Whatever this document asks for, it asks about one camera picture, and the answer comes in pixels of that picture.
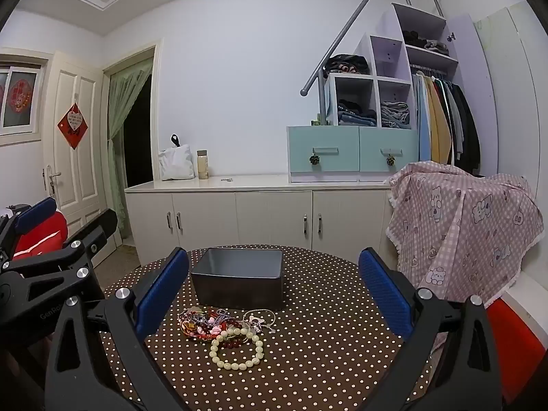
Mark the cream bead bracelet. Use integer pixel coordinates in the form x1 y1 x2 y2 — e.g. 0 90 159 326
209 326 264 372

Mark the dark grey metal box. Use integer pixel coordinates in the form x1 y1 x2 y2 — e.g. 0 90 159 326
190 247 284 311

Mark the pale purple wardrobe door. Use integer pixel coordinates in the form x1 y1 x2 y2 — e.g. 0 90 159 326
447 14 499 176

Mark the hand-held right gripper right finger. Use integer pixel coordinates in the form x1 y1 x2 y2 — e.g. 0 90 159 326
359 247 502 411

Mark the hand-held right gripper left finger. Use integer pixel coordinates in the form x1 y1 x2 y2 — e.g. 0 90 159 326
45 247 191 411

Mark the red diamond door decoration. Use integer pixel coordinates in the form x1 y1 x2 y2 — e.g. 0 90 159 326
57 102 89 150

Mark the brown polka dot tablecloth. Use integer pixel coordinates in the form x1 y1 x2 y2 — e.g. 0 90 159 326
100 246 433 411

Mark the grey metal handrail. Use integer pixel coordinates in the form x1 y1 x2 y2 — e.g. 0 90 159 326
300 0 441 114

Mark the white cubby shelf unit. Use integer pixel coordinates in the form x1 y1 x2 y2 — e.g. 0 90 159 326
323 2 461 131

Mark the white bag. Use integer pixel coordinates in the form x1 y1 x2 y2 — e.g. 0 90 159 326
158 134 195 181

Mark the white panel door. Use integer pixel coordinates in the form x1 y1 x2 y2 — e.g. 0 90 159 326
40 51 118 258

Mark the row of hanging clothes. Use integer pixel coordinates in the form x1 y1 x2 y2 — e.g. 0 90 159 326
413 71 482 176

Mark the metal door handle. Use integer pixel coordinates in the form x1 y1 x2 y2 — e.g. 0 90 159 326
42 165 62 198

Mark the dark folded clothes pile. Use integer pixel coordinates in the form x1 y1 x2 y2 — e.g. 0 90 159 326
325 53 370 75

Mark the dark grey clothes pile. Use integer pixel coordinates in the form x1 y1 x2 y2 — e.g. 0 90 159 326
402 29 449 55

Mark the white framed window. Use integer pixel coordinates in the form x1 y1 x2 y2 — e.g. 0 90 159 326
0 53 54 146

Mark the folded grey clothes stack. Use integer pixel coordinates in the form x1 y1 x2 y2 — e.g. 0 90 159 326
380 101 411 129

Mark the green curtain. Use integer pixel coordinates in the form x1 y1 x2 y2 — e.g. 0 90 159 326
107 58 153 240

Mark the red bag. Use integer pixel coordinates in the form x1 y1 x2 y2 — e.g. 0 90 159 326
13 212 68 262

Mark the red chair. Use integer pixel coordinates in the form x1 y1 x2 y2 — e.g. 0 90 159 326
486 297 546 403

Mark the purple white beaded chain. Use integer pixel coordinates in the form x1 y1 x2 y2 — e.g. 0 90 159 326
201 308 232 326

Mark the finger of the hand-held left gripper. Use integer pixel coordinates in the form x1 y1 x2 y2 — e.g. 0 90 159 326
0 197 58 266
0 209 118 339

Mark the pink printed cloth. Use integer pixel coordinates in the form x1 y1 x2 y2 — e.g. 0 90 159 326
385 160 545 352

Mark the folded jeans stack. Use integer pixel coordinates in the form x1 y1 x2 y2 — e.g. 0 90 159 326
336 99 377 127

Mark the white low cabinet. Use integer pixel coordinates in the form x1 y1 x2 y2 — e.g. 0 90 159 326
124 174 397 268

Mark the red window decoration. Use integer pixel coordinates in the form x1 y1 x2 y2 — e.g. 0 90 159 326
9 78 30 114

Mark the teal drawer unit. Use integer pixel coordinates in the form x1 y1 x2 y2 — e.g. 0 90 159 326
287 125 419 183

